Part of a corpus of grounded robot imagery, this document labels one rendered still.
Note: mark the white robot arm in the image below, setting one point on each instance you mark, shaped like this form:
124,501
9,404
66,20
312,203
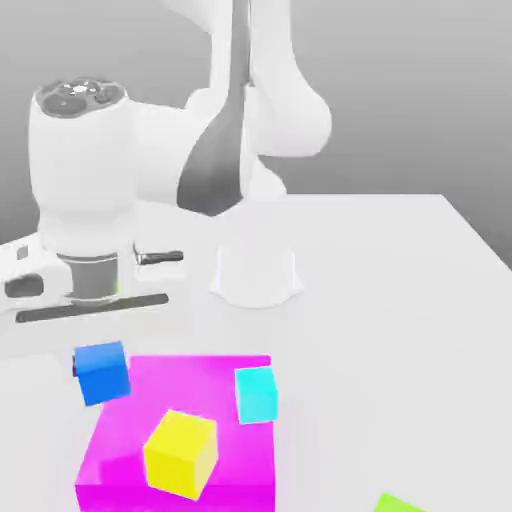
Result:
84,160

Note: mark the small green cube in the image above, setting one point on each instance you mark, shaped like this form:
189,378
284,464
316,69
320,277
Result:
394,504

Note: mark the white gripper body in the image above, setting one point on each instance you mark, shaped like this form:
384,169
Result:
132,322

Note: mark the small blue cube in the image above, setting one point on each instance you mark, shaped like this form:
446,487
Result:
103,372

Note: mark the large magenta box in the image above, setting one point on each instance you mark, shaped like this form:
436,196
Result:
192,392

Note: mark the small cyan cube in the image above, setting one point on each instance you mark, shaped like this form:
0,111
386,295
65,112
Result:
256,396

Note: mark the small yellow cube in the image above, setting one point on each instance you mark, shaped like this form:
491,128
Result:
180,456

